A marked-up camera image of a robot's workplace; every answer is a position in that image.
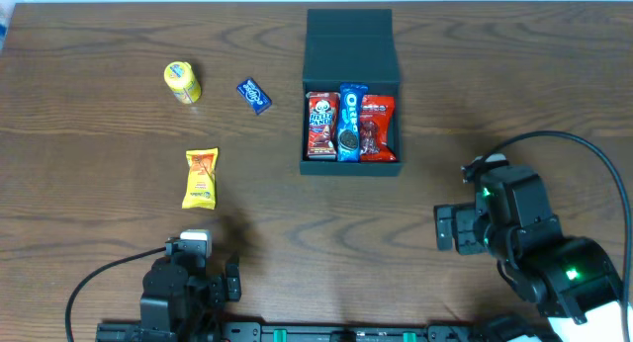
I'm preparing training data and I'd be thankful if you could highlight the red hacks sweets bag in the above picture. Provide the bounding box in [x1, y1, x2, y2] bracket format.
[360, 95, 397, 162]

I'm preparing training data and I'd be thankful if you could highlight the blue oreo cookie pack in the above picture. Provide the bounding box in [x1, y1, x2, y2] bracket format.
[336, 83, 368, 162]

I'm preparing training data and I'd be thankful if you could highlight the red hello panda box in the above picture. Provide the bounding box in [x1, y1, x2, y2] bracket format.
[306, 92, 339, 160]

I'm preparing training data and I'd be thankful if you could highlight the blue eclipse mint box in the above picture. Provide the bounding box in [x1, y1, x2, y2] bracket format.
[236, 77, 272, 115]

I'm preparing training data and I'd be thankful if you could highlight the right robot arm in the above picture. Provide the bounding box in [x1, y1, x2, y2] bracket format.
[434, 161, 632, 341]

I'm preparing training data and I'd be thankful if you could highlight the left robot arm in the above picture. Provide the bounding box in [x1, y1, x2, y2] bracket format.
[136, 253, 241, 342]

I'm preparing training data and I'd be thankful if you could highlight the yellow round candy container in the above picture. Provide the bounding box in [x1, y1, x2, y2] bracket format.
[163, 61, 202, 104]

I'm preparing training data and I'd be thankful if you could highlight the yellow peanut butter snack packet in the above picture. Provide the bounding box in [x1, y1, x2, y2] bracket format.
[182, 148, 219, 210]

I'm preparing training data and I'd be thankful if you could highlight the dark green open box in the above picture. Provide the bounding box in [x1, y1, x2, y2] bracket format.
[299, 9, 404, 177]

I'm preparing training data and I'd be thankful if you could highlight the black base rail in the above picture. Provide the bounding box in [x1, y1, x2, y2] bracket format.
[95, 315, 561, 342]

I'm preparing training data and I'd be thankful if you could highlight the left black cable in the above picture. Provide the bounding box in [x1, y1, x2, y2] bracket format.
[64, 246, 167, 342]

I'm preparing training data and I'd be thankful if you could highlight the black cable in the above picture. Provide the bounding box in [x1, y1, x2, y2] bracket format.
[482, 129, 633, 328]
[64, 246, 167, 342]

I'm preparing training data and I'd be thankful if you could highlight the right black cable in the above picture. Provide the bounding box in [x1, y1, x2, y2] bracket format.
[482, 129, 633, 328]

